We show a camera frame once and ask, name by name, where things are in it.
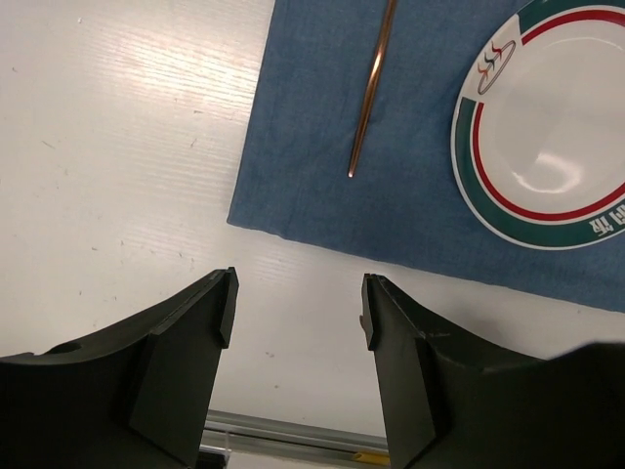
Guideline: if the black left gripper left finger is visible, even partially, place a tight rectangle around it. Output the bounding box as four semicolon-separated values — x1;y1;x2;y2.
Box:
1;268;238;468

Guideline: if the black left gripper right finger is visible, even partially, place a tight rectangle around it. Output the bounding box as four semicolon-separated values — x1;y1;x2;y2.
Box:
360;275;624;468

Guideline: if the blue cloth placemat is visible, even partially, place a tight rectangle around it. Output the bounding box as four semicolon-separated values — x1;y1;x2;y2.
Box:
228;1;624;311

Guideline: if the white plate with green rim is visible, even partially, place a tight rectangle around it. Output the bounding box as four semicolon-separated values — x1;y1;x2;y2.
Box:
450;1;624;250

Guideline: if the copper fork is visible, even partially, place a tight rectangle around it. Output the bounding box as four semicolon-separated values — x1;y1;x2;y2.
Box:
348;0;398;178

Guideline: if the yellow clip on rail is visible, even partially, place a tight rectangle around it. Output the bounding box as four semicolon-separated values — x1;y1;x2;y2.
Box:
352;451;390;466

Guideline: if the aluminium table edge rail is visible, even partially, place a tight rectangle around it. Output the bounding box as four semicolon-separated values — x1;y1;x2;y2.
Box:
199;410;391;468

